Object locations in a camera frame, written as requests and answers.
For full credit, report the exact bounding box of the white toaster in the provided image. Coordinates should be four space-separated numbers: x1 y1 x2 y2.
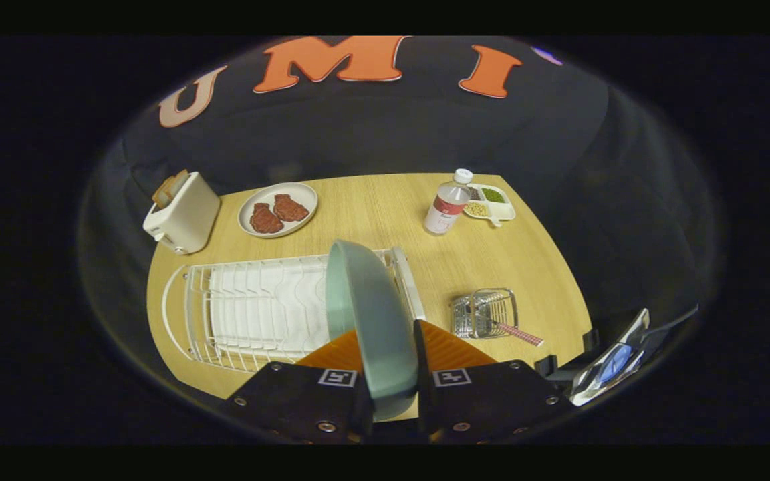
142 172 222 256

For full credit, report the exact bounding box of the white divided tray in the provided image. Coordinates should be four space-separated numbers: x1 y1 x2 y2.
463 183 517 228

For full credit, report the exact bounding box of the clear plastic water bottle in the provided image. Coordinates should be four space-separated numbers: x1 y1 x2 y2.
422 168 475 237

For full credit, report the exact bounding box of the red meat piece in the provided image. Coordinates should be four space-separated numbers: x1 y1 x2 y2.
249 202 285 235
273 193 311 223

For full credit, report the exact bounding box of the white plate with meat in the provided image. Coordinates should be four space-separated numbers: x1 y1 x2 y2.
237 182 319 240

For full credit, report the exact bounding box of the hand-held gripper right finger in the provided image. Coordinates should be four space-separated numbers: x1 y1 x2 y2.
414 319 578 445

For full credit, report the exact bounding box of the white wire dish rack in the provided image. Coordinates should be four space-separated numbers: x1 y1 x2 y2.
160 247 427 373

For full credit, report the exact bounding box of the pale green plate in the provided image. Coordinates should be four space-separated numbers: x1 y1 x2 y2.
325 238 420 422

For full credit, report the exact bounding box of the brown toast slice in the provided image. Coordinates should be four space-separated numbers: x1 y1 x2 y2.
152 175 175 208
161 169 190 201

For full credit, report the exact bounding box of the shiny device with blue screen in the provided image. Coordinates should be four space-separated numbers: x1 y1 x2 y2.
568 306 700 408

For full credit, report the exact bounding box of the silver wire basket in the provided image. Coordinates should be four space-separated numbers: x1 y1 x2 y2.
449 287 520 341

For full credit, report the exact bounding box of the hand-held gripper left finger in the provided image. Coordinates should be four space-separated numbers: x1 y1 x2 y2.
218 329 376 445

